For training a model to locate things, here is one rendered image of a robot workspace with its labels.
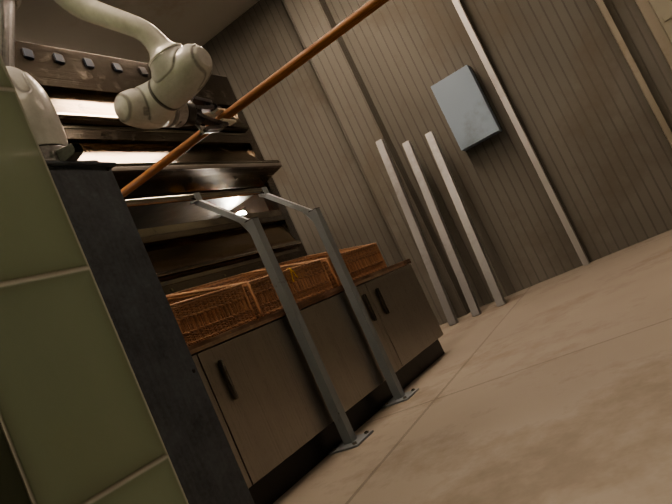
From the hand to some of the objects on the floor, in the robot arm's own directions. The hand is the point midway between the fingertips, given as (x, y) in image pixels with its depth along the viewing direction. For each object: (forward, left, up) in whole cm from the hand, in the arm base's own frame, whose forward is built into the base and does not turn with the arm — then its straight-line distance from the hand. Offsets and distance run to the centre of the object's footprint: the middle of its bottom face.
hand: (223, 116), depth 190 cm
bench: (+50, +60, -120) cm, 143 cm away
